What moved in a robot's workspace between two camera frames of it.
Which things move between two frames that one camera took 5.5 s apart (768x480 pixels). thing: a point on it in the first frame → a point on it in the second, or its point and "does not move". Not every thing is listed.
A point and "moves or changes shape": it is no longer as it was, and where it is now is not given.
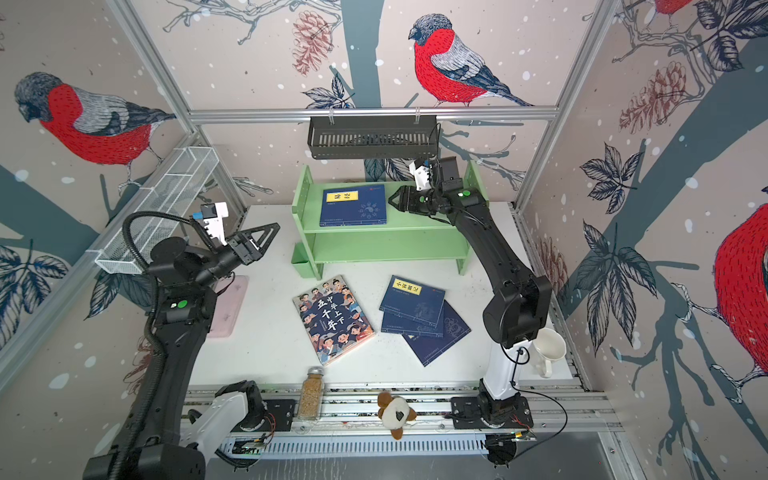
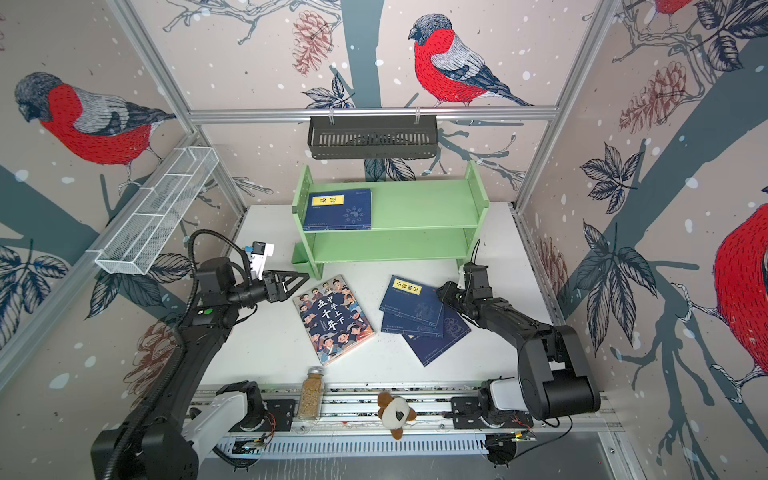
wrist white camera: [213, 215] → [258, 257]
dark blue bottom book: [427, 348] does not move
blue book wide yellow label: [413, 300] does not move
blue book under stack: [392, 323] does not move
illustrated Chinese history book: [333, 318] does not move
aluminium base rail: [353, 412] does not move
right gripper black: [410, 200] → [448, 293]
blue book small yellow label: [358, 205] moves or changes shape
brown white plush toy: [394, 412] does not move
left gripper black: [253, 253] → [271, 285]
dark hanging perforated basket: [366, 137] does not move
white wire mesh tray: [173, 188] does not move
